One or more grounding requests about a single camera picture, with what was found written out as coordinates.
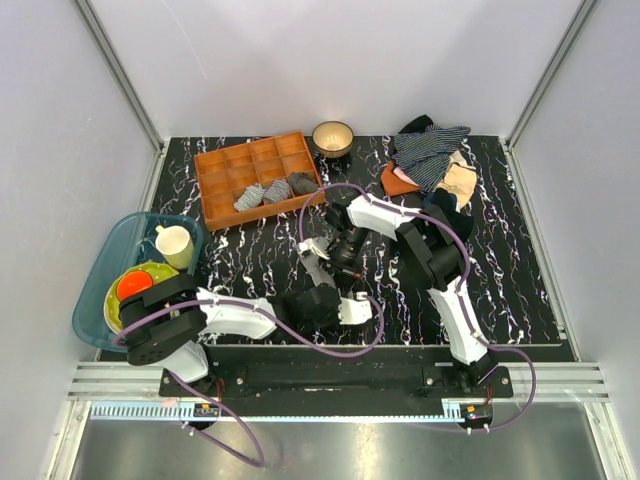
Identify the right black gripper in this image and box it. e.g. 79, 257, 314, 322
319, 226, 370, 295

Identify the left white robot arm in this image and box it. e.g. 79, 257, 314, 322
116, 271, 341, 396

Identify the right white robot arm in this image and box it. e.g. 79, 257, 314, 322
323, 195, 497, 397

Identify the dark grey rolled underwear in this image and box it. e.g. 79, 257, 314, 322
288, 172, 319, 196

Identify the striped rolled underwear middle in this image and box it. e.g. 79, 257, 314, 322
263, 179, 292, 204

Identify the striped rolled underwear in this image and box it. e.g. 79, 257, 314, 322
263, 179, 292, 204
234, 183, 265, 212

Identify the striped rolled underwear left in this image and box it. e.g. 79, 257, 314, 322
234, 183, 265, 212

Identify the black underwear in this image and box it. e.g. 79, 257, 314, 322
423, 188, 474, 243

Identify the beige underwear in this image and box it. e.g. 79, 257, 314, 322
437, 151, 478, 211

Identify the orange cloth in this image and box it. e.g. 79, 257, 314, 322
381, 161, 420, 197

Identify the beige bowl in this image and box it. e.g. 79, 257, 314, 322
312, 121, 354, 158

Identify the orange compartment tray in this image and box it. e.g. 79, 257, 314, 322
194, 131, 325, 232

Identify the cream mug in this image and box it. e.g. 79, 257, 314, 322
154, 225, 194, 270

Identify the yellow-green dotted plate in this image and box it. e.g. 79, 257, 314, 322
103, 262, 179, 333

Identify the orange cup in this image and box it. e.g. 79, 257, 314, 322
116, 271, 153, 301

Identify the blue plastic tub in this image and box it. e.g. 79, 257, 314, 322
72, 212, 204, 353

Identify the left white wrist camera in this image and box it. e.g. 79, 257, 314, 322
338, 296, 373, 326

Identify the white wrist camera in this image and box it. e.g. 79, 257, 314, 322
296, 237, 329, 260
338, 296, 373, 326

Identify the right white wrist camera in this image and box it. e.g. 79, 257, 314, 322
296, 237, 329, 260

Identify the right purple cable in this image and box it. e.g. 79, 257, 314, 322
297, 182, 538, 434

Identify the purple cable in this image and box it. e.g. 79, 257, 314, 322
112, 294, 385, 468
297, 182, 538, 434

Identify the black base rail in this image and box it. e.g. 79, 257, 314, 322
159, 346, 514, 419

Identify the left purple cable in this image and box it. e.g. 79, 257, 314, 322
112, 294, 385, 468

